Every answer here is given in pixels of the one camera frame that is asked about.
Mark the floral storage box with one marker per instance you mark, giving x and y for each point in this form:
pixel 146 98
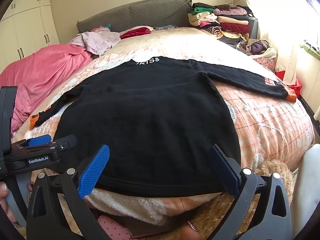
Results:
pixel 266 63

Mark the black sweater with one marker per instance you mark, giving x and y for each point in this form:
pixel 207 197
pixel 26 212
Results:
pixel 150 120

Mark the red pillow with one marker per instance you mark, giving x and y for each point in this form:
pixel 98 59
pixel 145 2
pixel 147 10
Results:
pixel 136 32

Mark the white bag of clothes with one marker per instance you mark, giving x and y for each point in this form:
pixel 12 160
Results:
pixel 257 47

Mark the pink dotted cloth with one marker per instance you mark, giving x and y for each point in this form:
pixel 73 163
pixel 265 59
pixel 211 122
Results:
pixel 112 228

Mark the cream curtain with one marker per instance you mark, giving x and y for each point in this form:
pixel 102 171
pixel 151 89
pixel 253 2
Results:
pixel 280 17

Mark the green cloth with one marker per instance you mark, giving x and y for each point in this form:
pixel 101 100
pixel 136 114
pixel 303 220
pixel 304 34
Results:
pixel 311 50

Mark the person's right hand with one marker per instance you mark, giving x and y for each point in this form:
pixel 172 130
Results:
pixel 192 233

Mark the orange checked blanket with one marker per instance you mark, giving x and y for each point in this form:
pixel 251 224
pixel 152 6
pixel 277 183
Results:
pixel 262 120

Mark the white rounded object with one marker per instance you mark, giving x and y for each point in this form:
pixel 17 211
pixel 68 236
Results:
pixel 307 180

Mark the pink blanket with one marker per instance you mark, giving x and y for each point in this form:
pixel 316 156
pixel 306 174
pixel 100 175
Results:
pixel 40 72

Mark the red bag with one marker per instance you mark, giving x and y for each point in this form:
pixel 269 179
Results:
pixel 297 85

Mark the person's left hand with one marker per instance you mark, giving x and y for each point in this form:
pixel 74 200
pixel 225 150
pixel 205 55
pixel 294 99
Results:
pixel 3 190

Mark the teal cloth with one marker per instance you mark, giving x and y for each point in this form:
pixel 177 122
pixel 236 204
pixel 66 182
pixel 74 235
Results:
pixel 107 26

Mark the dark floral cloth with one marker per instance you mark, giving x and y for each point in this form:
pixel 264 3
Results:
pixel 166 27

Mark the tan plush blanket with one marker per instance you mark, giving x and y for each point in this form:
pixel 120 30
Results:
pixel 272 167

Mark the grey bedside cabinet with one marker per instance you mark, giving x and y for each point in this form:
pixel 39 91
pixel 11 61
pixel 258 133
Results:
pixel 253 28

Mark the grey quilted headboard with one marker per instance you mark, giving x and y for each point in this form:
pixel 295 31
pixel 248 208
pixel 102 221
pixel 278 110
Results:
pixel 140 12

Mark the beige bed sheet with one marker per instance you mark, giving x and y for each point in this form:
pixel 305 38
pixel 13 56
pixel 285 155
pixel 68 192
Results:
pixel 180 42

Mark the cream wardrobe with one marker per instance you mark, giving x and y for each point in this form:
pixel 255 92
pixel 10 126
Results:
pixel 27 27

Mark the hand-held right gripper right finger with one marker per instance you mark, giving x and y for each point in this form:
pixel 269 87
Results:
pixel 226 170

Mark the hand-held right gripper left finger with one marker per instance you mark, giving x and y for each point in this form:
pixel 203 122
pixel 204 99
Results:
pixel 93 170

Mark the lilac garment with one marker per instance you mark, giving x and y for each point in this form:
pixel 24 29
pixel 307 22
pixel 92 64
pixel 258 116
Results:
pixel 100 40

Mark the stack of folded clothes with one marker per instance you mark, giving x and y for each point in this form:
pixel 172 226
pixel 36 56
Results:
pixel 225 22

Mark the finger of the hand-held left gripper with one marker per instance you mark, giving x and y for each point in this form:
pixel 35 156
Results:
pixel 65 142
pixel 38 140

